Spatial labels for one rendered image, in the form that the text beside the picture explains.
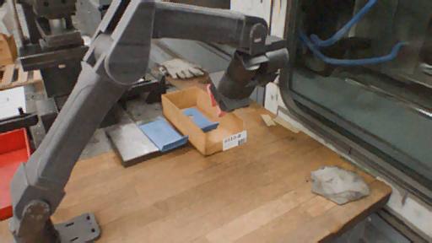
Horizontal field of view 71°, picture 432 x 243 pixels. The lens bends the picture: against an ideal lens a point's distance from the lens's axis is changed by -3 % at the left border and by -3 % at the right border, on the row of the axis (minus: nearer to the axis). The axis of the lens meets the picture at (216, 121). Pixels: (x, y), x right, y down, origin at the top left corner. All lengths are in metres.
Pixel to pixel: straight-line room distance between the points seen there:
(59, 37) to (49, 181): 0.40
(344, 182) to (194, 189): 0.32
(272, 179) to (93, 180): 0.41
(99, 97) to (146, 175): 0.31
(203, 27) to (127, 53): 0.14
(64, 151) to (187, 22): 0.28
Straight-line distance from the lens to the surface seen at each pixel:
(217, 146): 0.79
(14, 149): 0.95
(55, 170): 0.53
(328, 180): 0.73
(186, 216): 0.65
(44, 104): 0.96
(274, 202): 0.68
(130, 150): 0.80
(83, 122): 0.51
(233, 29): 0.57
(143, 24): 0.47
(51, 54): 0.85
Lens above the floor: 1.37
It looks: 31 degrees down
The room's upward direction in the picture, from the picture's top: straight up
